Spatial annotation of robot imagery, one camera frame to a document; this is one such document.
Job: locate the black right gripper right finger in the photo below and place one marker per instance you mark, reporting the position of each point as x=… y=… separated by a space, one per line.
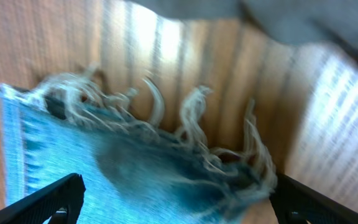
x=294 y=202

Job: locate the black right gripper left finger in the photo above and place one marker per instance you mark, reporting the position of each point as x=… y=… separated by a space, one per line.
x=59 y=202

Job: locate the light blue denim jeans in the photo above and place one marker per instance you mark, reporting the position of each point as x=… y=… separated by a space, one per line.
x=133 y=171

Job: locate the grey folded garment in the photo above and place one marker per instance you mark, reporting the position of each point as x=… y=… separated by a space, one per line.
x=294 y=22

